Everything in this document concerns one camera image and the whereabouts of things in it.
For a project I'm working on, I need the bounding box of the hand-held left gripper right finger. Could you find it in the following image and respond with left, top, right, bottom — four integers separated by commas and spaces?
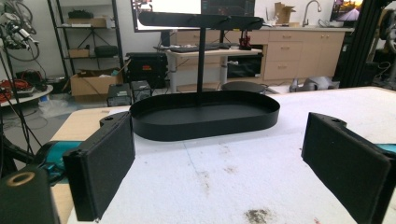
301, 112, 396, 224

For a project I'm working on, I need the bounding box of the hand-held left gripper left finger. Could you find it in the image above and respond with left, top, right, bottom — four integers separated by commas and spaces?
62, 111, 136, 223

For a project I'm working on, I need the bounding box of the black stand with oval tray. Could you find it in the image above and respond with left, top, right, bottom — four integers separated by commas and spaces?
129, 11, 281, 143

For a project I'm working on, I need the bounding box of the small black computer box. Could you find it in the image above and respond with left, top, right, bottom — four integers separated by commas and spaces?
130, 79, 153, 103
106, 82, 133, 107

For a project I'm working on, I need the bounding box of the clear plastic bag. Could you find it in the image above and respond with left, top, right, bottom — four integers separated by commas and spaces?
38, 98, 78, 119

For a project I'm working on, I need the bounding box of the large open cardboard box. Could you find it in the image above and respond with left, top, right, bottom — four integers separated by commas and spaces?
69, 68, 125, 97

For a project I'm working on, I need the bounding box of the grey device on floor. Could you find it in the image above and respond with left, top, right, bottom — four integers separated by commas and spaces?
289, 76, 341, 93

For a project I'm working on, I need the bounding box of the round white side table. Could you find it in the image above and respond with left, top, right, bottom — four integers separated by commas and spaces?
0, 84, 54, 108

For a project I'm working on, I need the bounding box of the black equipment case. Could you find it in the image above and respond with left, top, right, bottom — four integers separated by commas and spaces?
124, 51, 169, 90

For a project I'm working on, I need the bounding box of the white foam mat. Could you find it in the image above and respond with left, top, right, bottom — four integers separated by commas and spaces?
66, 87, 396, 224

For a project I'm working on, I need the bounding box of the black bag on shelf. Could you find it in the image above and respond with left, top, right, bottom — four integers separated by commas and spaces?
93, 45, 120, 58

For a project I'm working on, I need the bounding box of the small cardboard box on shelf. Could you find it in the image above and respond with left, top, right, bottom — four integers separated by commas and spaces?
67, 48, 91, 59

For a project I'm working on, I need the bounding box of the wooden kitchen cabinet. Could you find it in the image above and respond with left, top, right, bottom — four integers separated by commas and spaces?
171, 26, 356, 83

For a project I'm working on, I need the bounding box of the round black stool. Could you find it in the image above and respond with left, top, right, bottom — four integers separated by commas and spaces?
220, 80, 269, 94

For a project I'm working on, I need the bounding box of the black metal shelf rack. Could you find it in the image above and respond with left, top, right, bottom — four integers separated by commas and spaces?
46, 0, 125, 79

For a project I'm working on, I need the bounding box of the black under-counter appliance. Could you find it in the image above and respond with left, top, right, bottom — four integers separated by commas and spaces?
226, 46, 264, 79

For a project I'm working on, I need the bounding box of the flat cardboard box on shelf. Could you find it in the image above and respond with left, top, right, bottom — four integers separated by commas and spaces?
66, 17, 108, 29

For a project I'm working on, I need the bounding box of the black keyboard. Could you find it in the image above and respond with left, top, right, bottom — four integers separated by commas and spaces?
169, 45, 220, 53

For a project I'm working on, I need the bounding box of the small bright monitor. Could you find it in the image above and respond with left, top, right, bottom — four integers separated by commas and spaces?
329, 0, 364, 22

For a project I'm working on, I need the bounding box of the metal sink faucet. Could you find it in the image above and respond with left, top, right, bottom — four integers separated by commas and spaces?
301, 0, 323, 28

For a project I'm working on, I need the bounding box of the red and black device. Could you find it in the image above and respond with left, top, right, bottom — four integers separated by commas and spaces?
238, 30, 253, 51

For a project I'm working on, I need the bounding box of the open cardboard box on counter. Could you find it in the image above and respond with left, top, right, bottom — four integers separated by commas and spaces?
273, 2, 297, 26

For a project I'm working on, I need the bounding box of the white standing desk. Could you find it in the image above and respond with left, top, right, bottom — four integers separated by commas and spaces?
153, 46, 263, 93

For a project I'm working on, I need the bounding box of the large computer monitor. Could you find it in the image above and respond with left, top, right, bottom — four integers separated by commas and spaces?
130, 0, 257, 34

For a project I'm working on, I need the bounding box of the red cable bundle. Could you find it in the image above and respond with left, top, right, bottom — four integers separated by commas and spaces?
0, 78, 33, 95

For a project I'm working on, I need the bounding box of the black aluminium frame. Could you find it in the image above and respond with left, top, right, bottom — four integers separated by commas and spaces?
333, 0, 396, 90

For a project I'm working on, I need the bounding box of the camera rig with cables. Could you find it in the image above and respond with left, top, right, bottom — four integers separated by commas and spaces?
0, 0, 41, 52

